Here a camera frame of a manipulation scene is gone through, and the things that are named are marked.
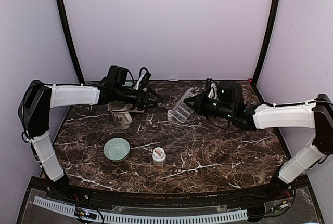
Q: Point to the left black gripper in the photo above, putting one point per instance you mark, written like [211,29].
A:
[140,101]

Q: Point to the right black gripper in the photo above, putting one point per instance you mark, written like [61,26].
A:
[199,110]

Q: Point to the clear plastic pill organizer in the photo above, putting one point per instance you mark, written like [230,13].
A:
[181,111]

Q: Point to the white pill bottle orange label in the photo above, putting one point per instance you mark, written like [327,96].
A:
[159,158]

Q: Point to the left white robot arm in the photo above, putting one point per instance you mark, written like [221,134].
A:
[40,98]

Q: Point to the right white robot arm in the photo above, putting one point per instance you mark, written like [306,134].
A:
[313,114]

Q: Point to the small white vial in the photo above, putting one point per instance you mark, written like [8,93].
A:
[170,115]

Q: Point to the celadon bowl on plate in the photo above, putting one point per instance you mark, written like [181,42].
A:
[130,84]

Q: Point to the white ceramic mug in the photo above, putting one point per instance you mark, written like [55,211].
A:
[121,114]

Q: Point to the celadon bowl front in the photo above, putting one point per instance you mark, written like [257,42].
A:
[117,149]

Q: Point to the black front rail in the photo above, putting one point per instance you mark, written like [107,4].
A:
[103,196]

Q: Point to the white slotted cable duct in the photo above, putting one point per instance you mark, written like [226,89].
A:
[122,214]

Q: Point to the left black frame post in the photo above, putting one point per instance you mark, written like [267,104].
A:
[69,40]

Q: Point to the black frame post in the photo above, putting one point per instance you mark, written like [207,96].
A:
[266,41]
[69,40]

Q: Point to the right black frame post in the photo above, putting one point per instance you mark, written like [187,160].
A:
[266,41]

